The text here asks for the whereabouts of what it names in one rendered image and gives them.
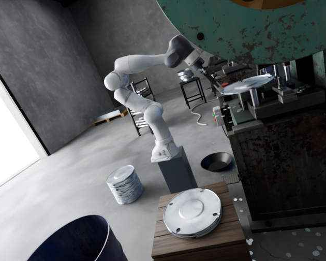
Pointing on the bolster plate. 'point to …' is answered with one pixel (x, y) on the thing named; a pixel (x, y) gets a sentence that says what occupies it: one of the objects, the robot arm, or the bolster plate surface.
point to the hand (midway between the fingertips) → (218, 87)
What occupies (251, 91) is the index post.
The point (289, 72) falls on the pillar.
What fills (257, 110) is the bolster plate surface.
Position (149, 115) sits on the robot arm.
